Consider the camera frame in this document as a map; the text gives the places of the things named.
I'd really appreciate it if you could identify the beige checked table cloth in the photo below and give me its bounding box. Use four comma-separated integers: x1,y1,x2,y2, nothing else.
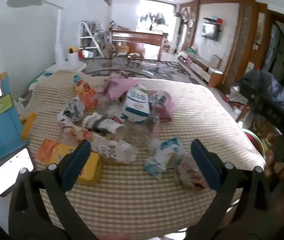
20,69,266,233

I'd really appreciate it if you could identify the blue white milk carton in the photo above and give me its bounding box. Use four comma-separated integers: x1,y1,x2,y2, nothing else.
121,84,150,123

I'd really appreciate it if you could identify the orange snack bag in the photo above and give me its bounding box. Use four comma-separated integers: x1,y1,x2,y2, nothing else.
74,82,98,111

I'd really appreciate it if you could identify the yellow bear print box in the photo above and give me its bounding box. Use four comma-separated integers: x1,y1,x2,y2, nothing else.
36,139,102,183

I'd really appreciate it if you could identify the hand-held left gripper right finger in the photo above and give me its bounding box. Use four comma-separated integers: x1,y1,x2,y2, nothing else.
187,139,280,240

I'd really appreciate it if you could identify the white tissue wad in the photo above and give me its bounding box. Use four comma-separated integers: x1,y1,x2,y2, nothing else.
16,97,28,113

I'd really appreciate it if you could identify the white tv cabinet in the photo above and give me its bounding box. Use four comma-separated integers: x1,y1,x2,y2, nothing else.
178,50,224,88

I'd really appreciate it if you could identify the pink plastic bag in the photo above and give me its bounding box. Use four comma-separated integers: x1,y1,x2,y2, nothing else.
101,77,140,101

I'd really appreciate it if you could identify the white floor lamp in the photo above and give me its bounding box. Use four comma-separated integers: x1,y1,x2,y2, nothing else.
6,0,66,63

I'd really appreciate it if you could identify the white paper cup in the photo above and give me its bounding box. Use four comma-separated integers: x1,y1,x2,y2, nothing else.
82,112,128,141

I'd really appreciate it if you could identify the white cup with yellow tape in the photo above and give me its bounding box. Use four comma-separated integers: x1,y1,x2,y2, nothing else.
67,46,80,63

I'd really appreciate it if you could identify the small framed picture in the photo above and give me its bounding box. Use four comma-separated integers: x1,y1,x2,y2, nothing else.
212,54,223,68

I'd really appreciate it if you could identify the white step ladder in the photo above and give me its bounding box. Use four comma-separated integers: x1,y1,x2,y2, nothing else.
78,21,105,57

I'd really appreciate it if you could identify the grey paper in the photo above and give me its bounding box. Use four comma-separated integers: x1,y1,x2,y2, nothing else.
62,97,85,123

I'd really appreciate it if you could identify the yellow plastic tube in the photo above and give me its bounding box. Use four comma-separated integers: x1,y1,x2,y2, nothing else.
20,112,37,141

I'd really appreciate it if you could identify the white tissue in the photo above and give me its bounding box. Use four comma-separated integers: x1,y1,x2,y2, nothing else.
178,156,209,189

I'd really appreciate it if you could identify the chair with blue jacket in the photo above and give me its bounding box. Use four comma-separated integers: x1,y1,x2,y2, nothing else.
228,69,284,132

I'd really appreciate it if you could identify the white printed paper bag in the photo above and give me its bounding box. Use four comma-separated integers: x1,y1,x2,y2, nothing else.
63,126,139,164

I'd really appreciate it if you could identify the wall television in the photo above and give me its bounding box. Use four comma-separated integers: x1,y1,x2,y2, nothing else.
201,22,223,42

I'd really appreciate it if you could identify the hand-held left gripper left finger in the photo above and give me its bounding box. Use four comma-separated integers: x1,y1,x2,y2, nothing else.
8,140,97,240

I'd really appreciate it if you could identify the pink packet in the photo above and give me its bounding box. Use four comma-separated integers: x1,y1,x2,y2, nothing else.
148,91,175,122

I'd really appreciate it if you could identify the wooden bench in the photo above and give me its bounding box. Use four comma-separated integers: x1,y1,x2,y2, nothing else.
108,27,169,61

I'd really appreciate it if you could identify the crumpled blue white wrapper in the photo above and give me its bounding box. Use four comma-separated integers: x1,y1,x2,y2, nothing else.
143,137,187,180

